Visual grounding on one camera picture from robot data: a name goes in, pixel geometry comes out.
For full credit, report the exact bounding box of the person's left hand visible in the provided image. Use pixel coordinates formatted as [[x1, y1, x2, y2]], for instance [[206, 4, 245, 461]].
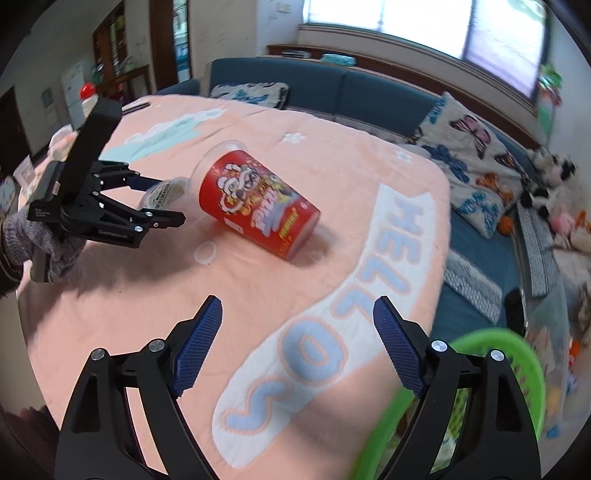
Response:
[[2, 210, 87, 284]]

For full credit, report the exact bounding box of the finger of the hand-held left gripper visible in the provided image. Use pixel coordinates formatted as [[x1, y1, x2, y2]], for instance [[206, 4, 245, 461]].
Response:
[[98, 195, 187, 232], [91, 161, 163, 192]]

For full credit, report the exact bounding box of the red printed paper cup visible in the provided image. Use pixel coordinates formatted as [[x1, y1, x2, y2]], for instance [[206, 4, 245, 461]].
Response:
[[189, 141, 321, 263]]

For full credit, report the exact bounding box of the clear plastic storage box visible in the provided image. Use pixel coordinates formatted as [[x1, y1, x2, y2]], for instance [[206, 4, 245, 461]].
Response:
[[522, 277, 591, 439]]

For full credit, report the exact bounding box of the grey striped mat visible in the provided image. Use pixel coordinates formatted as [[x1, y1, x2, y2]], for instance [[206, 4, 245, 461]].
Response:
[[514, 202, 561, 297]]

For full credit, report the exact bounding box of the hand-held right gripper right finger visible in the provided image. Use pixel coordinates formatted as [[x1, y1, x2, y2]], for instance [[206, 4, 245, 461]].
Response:
[[372, 296, 542, 480]]

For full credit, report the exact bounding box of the pink plush toy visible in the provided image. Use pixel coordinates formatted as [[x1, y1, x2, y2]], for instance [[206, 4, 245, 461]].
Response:
[[549, 205, 583, 237]]

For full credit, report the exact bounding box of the pink printed blanket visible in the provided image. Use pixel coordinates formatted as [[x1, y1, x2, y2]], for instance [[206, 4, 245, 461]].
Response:
[[16, 93, 452, 480]]

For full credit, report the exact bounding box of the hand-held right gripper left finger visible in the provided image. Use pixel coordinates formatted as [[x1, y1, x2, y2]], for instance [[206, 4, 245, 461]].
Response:
[[55, 295, 223, 480]]

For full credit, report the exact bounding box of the green plastic mesh basket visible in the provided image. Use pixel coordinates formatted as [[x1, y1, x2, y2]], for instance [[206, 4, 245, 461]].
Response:
[[344, 329, 546, 480]]

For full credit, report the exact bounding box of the window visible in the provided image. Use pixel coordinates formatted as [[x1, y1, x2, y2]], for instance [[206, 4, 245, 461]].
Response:
[[302, 0, 548, 100]]

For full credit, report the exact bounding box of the clear plastic lidded cup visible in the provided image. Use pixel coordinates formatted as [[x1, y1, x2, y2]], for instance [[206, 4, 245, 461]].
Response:
[[137, 176, 191, 209]]

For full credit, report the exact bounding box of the wooden window ledge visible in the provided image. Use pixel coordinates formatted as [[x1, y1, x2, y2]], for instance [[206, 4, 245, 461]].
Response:
[[268, 44, 541, 148]]

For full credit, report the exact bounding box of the large butterfly print pillow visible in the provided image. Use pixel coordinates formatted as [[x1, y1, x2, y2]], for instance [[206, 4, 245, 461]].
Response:
[[406, 91, 532, 238]]

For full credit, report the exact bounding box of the small butterfly print pillow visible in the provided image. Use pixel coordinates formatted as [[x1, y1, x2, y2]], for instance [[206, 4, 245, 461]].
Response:
[[209, 82, 289, 110]]

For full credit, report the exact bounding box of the black and white plush toy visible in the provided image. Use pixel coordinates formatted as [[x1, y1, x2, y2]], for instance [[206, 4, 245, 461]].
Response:
[[519, 148, 578, 220]]

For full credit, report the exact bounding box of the wooden cabinet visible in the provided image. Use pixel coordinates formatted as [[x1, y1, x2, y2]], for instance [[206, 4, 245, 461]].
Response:
[[92, 0, 151, 100]]

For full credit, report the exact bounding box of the colourful hanging decoration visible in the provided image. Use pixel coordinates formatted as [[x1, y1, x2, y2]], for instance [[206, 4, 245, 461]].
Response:
[[538, 65, 563, 139]]

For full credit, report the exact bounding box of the blue sofa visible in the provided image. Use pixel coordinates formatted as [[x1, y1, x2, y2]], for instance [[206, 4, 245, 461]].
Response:
[[159, 58, 555, 352]]

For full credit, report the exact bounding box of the white refrigerator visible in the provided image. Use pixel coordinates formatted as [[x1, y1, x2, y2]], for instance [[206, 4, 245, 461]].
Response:
[[60, 60, 89, 130]]

